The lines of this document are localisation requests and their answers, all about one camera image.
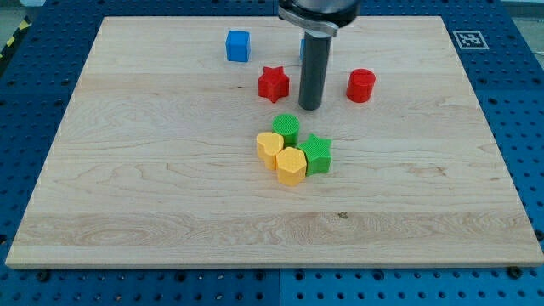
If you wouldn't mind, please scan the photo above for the black robot tool mount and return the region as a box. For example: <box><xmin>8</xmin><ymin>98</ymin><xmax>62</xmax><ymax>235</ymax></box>
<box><xmin>278</xmin><ymin>0</ymin><xmax>361</xmax><ymax>37</ymax></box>

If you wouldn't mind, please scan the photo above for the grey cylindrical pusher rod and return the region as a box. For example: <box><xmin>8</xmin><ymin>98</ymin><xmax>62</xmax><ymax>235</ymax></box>
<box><xmin>298</xmin><ymin>30</ymin><xmax>332</xmax><ymax>111</ymax></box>

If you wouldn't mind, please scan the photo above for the red star block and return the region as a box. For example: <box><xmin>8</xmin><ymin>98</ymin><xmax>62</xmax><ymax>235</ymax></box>
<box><xmin>258</xmin><ymin>66</ymin><xmax>290</xmax><ymax>103</ymax></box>

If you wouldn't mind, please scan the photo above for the blue cube block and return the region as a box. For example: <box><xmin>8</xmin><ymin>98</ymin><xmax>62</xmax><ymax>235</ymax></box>
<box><xmin>225</xmin><ymin>30</ymin><xmax>251</xmax><ymax>63</ymax></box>

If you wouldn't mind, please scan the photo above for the green star block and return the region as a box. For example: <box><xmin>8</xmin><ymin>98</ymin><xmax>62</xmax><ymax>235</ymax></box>
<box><xmin>297</xmin><ymin>133</ymin><xmax>332</xmax><ymax>176</ymax></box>

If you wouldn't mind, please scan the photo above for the blue block behind rod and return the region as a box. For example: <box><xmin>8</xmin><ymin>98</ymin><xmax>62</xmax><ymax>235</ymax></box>
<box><xmin>299</xmin><ymin>39</ymin><xmax>305</xmax><ymax>61</ymax></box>

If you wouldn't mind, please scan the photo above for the red cylinder block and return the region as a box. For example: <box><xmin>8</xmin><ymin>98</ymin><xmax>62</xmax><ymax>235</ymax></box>
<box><xmin>346</xmin><ymin>68</ymin><xmax>376</xmax><ymax>103</ymax></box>

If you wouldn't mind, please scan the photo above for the green cylinder block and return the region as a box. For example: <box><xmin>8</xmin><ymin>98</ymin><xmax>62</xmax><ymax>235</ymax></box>
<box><xmin>272</xmin><ymin>113</ymin><xmax>300</xmax><ymax>146</ymax></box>

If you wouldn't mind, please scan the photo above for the yellow heart block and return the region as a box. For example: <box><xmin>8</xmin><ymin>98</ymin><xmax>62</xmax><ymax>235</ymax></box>
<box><xmin>256</xmin><ymin>132</ymin><xmax>284</xmax><ymax>170</ymax></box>

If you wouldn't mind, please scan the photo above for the yellow hexagon block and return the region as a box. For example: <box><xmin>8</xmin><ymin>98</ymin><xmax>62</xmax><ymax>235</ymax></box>
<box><xmin>276</xmin><ymin>147</ymin><xmax>307</xmax><ymax>186</ymax></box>

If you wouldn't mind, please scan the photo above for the white fiducial marker tag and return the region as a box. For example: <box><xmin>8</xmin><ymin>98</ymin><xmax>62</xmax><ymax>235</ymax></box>
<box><xmin>453</xmin><ymin>30</ymin><xmax>489</xmax><ymax>50</ymax></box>

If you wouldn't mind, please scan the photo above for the wooden board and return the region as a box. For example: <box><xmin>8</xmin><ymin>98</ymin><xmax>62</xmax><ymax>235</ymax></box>
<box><xmin>6</xmin><ymin>16</ymin><xmax>543</xmax><ymax>269</ymax></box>

